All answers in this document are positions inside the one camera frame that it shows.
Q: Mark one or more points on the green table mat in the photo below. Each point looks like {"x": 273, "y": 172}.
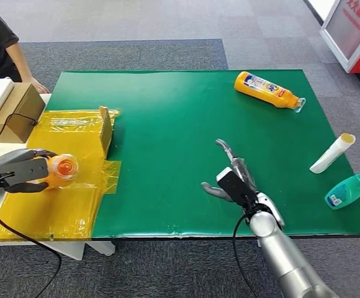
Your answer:
{"x": 183, "y": 123}

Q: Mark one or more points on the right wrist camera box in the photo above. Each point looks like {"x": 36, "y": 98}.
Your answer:
{"x": 235, "y": 189}

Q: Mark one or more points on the white tube bottle yellow end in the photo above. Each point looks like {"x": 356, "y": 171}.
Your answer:
{"x": 330, "y": 155}

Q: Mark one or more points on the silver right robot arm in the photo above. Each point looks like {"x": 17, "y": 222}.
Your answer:
{"x": 285, "y": 255}

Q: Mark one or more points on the brown cardboard box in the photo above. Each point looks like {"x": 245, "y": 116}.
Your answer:
{"x": 21, "y": 117}

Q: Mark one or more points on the teal plastic bottle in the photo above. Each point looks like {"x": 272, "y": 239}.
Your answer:
{"x": 348, "y": 191}

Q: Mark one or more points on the yellow film covered cardboard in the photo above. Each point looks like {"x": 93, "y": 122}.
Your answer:
{"x": 59, "y": 209}

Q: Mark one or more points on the orange bottle with clear cap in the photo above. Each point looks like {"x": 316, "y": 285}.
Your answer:
{"x": 63, "y": 168}
{"x": 262, "y": 88}

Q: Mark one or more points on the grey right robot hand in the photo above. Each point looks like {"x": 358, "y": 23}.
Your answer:
{"x": 240, "y": 168}

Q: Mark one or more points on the red and white sign cabinet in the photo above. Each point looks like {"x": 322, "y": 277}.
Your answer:
{"x": 354, "y": 33}

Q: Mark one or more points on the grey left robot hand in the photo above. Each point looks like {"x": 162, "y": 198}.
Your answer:
{"x": 21, "y": 170}

